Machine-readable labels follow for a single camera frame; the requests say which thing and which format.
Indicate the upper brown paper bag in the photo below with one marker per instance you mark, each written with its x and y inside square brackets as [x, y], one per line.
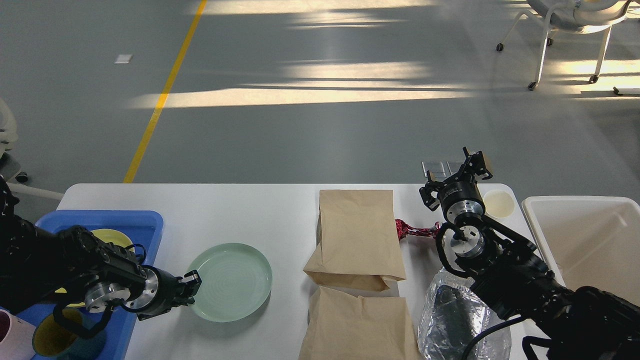
[357, 241]

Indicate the pale green plate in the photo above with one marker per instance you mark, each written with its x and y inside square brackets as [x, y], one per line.
[236, 279]

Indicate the metal floor socket plates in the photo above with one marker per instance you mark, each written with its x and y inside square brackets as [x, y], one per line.
[441, 169]

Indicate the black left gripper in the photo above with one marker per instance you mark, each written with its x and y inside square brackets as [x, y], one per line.
[163, 292]

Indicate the blue plastic tray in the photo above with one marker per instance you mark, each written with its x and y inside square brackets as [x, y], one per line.
[143, 227]

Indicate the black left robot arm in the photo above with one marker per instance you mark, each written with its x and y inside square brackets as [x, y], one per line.
[84, 277]

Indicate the red candy wrapper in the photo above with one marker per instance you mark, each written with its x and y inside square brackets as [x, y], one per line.
[404, 230]

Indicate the brown paper bag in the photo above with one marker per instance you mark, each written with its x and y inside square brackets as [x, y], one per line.
[342, 326]
[357, 241]

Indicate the white chair on casters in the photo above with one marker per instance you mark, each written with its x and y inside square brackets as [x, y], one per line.
[571, 17]

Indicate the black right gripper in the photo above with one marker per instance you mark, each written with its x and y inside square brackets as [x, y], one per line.
[461, 198]

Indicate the white chair at left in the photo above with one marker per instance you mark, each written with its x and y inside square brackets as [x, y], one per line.
[11, 170]

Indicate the yellow plate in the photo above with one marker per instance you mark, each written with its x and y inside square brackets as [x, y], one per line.
[107, 235]

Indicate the pink mug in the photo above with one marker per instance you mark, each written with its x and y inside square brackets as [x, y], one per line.
[16, 336]

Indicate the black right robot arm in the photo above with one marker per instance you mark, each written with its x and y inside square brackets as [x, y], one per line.
[586, 324]

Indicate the white plastic bin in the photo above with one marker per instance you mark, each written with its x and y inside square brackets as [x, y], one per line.
[589, 241]

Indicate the lower brown paper bag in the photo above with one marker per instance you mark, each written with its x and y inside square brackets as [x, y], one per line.
[342, 326]

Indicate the dark green mug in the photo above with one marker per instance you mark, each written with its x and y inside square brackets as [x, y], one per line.
[52, 340]

